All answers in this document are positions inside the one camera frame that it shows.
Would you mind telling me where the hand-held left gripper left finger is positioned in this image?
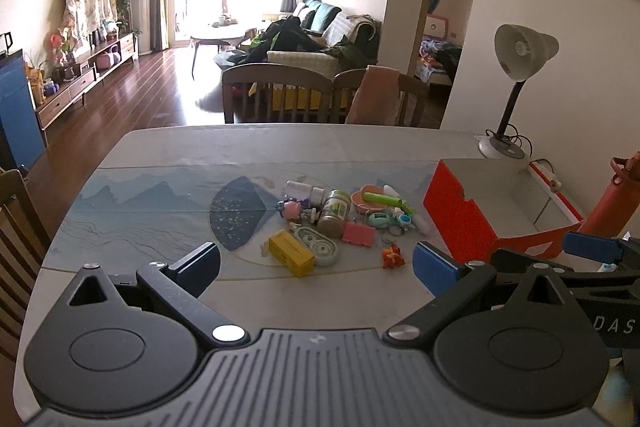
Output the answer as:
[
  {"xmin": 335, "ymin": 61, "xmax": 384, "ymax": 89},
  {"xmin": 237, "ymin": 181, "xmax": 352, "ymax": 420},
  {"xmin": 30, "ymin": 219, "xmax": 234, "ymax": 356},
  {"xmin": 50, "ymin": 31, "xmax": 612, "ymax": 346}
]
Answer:
[{"xmin": 67, "ymin": 241, "xmax": 252, "ymax": 351}]

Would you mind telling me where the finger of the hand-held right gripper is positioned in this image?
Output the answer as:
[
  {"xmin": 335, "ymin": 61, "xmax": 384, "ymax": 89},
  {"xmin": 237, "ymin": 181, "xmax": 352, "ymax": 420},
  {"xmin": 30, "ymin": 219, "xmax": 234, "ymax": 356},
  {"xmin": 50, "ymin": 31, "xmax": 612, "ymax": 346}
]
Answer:
[
  {"xmin": 490, "ymin": 248, "xmax": 640, "ymax": 301},
  {"xmin": 561, "ymin": 230, "xmax": 640, "ymax": 266}
]

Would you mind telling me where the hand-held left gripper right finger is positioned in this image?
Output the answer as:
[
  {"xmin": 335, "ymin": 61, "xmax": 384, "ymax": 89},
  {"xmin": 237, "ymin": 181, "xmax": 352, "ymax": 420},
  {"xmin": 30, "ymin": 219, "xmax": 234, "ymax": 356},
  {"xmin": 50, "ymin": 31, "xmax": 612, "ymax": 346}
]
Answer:
[{"xmin": 384, "ymin": 241, "xmax": 568, "ymax": 344}]

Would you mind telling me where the red and white cardboard box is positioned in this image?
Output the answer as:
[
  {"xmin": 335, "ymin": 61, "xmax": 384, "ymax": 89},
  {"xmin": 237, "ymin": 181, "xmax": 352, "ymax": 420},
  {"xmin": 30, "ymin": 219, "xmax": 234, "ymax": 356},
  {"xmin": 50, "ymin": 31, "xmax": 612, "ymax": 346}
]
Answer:
[{"xmin": 422, "ymin": 157, "xmax": 586, "ymax": 262}]

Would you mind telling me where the green tube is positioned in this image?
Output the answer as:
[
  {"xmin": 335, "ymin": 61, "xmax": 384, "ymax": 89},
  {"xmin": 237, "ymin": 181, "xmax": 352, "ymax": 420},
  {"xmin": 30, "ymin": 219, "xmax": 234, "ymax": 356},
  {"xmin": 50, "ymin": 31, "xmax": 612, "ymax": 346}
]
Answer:
[{"xmin": 362, "ymin": 191, "xmax": 404, "ymax": 208}]

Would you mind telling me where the white bottle with green label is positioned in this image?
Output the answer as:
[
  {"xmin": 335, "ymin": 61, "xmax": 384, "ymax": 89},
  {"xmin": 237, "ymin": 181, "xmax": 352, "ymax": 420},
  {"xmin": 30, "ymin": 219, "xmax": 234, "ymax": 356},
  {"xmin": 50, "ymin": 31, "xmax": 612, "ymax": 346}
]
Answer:
[{"xmin": 383, "ymin": 183, "xmax": 417, "ymax": 217}]

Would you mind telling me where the yellow small box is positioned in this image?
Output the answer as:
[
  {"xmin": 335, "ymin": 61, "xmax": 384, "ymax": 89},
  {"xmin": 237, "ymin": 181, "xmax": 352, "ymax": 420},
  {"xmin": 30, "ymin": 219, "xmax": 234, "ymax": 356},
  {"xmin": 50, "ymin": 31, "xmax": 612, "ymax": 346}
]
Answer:
[{"xmin": 268, "ymin": 229, "xmax": 317, "ymax": 279}]

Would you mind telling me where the pink bowl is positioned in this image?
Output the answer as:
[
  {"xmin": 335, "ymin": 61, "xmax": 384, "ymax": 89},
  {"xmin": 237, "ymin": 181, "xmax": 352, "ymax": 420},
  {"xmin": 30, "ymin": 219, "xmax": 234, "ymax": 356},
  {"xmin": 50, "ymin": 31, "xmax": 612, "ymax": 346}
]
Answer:
[{"xmin": 351, "ymin": 184, "xmax": 397, "ymax": 214}]

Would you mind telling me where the spice jar with green label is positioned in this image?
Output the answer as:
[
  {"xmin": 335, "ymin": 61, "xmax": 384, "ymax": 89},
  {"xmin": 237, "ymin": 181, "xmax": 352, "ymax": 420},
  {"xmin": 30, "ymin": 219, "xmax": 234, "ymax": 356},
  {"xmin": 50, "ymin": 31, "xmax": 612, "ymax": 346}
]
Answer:
[{"xmin": 317, "ymin": 189, "xmax": 352, "ymax": 239}]

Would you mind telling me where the white tape dispenser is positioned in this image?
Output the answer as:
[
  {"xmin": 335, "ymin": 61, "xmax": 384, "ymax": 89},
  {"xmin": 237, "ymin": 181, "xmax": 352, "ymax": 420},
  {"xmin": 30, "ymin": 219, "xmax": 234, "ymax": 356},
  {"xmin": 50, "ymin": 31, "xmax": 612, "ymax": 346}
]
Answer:
[{"xmin": 291, "ymin": 225, "xmax": 339, "ymax": 268}]

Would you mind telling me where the orange toy figure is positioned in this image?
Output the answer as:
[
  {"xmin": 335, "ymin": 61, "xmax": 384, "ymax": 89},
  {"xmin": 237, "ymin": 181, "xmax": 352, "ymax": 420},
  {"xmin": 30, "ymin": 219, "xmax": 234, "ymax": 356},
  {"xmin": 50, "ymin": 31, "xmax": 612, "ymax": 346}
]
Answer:
[{"xmin": 381, "ymin": 244, "xmax": 405, "ymax": 271}]

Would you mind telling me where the orange bottle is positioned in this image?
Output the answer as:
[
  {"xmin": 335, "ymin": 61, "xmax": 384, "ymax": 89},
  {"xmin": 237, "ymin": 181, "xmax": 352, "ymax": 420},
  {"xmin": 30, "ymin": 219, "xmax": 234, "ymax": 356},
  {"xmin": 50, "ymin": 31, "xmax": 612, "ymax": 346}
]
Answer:
[{"xmin": 580, "ymin": 151, "xmax": 640, "ymax": 239}]

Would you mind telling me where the pink rectangular block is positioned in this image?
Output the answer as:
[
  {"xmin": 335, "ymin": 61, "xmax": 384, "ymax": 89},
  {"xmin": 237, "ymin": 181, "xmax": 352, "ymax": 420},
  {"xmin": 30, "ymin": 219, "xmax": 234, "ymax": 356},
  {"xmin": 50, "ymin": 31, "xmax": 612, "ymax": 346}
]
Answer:
[{"xmin": 341, "ymin": 222, "xmax": 376, "ymax": 248}]

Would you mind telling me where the pink and purple toy figure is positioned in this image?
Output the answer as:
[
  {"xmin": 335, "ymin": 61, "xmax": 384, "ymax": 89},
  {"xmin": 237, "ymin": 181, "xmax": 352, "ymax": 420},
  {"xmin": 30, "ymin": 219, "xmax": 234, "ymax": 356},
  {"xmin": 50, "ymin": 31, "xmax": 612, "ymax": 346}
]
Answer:
[{"xmin": 276, "ymin": 199, "xmax": 303, "ymax": 221}]

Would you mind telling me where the wooden dining chair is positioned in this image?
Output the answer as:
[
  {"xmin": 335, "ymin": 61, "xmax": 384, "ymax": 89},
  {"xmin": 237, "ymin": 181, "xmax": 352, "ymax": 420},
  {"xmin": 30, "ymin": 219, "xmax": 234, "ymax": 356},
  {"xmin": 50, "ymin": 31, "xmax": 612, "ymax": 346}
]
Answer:
[
  {"xmin": 222, "ymin": 63, "xmax": 337, "ymax": 124},
  {"xmin": 332, "ymin": 69, "xmax": 431, "ymax": 128},
  {"xmin": 0, "ymin": 169, "xmax": 52, "ymax": 362}
]

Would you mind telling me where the pink towel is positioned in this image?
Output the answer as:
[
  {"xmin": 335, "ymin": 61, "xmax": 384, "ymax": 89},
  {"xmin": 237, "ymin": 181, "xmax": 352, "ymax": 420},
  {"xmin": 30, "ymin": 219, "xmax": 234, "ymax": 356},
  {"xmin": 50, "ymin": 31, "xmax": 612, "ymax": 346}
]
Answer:
[{"xmin": 345, "ymin": 65, "xmax": 401, "ymax": 126}]

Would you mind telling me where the grey desk lamp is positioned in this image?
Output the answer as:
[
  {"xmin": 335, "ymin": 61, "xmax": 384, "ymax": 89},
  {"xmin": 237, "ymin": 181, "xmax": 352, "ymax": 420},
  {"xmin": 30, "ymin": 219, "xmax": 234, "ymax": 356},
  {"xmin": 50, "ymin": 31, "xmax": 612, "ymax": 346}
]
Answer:
[{"xmin": 477, "ymin": 24, "xmax": 560, "ymax": 160}]

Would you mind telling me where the bed with colourful bedding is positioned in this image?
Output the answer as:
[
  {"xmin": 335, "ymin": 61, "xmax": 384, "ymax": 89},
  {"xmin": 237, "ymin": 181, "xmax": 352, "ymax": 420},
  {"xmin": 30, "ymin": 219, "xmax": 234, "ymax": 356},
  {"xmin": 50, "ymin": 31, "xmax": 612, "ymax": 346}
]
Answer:
[{"xmin": 414, "ymin": 14, "xmax": 464, "ymax": 86}]

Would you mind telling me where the wooden tv console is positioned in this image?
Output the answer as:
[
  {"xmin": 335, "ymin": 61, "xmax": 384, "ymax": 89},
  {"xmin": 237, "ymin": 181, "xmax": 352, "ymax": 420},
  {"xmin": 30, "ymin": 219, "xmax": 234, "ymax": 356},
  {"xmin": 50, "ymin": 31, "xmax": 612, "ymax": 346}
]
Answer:
[{"xmin": 35, "ymin": 32, "xmax": 139, "ymax": 131}]

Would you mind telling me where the beige sofa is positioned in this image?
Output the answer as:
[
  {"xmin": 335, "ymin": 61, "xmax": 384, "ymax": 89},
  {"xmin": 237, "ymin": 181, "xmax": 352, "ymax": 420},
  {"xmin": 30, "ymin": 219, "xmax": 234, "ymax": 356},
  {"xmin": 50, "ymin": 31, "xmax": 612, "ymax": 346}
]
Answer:
[{"xmin": 266, "ymin": 0, "xmax": 385, "ymax": 82}]

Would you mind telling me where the round coffee table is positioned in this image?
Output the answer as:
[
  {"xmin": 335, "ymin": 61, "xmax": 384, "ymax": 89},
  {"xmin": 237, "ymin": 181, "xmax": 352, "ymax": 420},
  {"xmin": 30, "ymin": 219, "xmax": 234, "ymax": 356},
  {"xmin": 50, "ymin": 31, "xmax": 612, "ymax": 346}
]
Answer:
[{"xmin": 189, "ymin": 24, "xmax": 262, "ymax": 80}]

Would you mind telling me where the blue cabinet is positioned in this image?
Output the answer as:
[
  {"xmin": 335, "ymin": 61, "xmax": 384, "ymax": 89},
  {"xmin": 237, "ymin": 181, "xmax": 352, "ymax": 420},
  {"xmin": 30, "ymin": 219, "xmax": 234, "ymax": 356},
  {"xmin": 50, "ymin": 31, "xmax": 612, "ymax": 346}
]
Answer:
[{"xmin": 0, "ymin": 49, "xmax": 47, "ymax": 171}]

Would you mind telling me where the dark clothes pile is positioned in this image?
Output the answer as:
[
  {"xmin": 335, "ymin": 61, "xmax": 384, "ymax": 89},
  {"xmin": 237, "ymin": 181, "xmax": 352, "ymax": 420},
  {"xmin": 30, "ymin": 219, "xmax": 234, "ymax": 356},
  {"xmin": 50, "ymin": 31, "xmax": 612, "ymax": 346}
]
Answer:
[{"xmin": 244, "ymin": 17, "xmax": 327, "ymax": 58}]

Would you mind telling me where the white tower air conditioner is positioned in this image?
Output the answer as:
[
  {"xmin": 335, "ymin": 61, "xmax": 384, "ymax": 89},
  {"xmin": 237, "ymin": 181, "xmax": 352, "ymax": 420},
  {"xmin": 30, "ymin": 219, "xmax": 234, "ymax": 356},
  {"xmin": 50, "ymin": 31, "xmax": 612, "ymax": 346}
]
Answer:
[{"xmin": 128, "ymin": 0, "xmax": 154, "ymax": 56}]

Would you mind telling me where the teal ring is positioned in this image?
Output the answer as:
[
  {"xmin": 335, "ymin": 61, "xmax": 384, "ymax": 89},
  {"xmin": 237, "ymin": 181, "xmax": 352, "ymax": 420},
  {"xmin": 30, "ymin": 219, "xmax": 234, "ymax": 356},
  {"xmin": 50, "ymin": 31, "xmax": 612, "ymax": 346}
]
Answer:
[{"xmin": 366, "ymin": 211, "xmax": 394, "ymax": 231}]

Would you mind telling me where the black lamp cable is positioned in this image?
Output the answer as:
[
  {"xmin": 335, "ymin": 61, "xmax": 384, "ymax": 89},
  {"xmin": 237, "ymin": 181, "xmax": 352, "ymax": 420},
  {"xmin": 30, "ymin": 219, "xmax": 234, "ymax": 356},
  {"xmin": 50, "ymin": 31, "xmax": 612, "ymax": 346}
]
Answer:
[{"xmin": 482, "ymin": 126, "xmax": 557, "ymax": 172}]

